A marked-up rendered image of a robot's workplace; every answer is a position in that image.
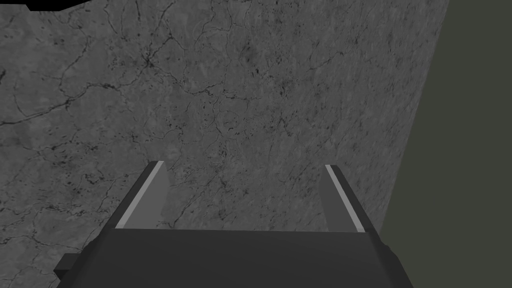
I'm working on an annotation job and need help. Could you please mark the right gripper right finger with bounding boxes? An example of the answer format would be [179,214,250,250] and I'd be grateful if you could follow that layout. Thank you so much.
[317,163,373,233]

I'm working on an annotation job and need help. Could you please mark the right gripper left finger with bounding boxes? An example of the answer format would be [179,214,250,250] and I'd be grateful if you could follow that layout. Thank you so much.
[104,160,171,231]

